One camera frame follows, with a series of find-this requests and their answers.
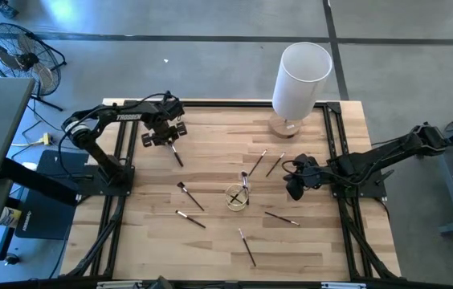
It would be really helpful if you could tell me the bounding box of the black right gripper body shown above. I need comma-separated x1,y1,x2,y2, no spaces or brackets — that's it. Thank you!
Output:
296,160,326,189

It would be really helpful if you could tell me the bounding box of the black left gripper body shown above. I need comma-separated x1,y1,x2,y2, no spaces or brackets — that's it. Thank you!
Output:
151,119,180,147

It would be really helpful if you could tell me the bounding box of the fluffy purple-handled makeup brush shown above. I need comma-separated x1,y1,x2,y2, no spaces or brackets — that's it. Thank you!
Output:
240,170,251,206

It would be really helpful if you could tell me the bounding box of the fan-head black makeup brush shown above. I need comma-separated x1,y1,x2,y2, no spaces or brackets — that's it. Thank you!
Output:
176,181,206,212

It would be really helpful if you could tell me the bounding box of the white shade wooden table lamp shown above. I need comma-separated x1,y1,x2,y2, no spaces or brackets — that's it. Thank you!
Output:
267,41,334,140

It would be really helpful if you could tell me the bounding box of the black desk crossbar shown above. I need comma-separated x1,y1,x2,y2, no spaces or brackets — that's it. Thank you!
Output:
0,157,81,206

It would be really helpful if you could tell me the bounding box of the black computer case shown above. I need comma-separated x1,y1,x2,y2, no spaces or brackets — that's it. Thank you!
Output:
14,149,91,241

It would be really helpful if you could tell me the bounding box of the black floor fan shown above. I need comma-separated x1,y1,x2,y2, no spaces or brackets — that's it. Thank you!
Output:
0,22,68,112

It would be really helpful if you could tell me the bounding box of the yellow white package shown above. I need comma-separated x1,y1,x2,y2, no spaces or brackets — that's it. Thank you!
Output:
0,206,22,230

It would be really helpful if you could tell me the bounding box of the desk caster wheel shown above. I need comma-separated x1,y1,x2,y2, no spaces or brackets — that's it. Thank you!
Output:
3,252,22,267

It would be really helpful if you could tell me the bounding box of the dark blue box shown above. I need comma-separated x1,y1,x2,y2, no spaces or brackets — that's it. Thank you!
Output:
0,0,21,20

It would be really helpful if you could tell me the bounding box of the black aluminium table frame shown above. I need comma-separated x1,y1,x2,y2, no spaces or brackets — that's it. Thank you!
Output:
59,99,403,289

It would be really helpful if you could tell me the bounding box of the gold wire cup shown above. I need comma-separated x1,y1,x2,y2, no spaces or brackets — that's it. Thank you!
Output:
225,183,251,213

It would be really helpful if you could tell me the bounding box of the black lever handle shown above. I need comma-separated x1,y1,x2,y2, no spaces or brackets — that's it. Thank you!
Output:
375,169,395,186

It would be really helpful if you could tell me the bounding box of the silver metal bracket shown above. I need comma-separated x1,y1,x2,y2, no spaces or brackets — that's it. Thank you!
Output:
320,281,367,289
96,280,144,289

